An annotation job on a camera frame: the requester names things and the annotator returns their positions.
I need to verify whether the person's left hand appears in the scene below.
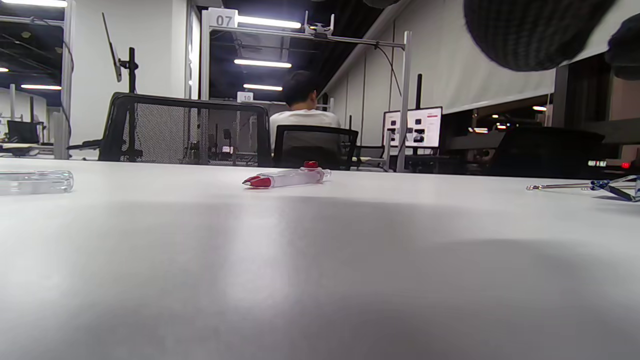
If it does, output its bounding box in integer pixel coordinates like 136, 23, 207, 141
462, 0, 640, 81

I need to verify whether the teal binder clip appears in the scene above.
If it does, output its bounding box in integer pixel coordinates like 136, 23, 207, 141
526, 175, 640, 203

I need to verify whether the clear pen with red tip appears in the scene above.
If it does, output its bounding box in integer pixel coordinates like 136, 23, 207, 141
242, 161, 332, 189

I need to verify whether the clear transparent pen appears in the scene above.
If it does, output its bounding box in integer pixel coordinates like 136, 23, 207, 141
0, 170, 75, 196

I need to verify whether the monitor on black arm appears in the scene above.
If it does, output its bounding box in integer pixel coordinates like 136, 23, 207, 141
102, 12, 141, 162

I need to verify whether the lit computer monitor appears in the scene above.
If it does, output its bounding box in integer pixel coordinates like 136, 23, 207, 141
382, 106, 444, 150

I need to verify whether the white antenna device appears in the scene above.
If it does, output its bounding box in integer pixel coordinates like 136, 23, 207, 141
304, 12, 336, 39

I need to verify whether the black swivel office chair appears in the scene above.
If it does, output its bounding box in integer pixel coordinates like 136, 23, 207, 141
272, 124, 360, 171

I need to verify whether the large white number sign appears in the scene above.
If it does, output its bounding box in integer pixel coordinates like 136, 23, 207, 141
207, 8, 239, 29

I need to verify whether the black mesh chair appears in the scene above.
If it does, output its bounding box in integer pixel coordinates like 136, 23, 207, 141
67, 92, 273, 168

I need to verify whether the aluminium frame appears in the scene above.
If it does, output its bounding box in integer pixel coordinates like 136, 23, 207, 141
200, 7, 414, 173

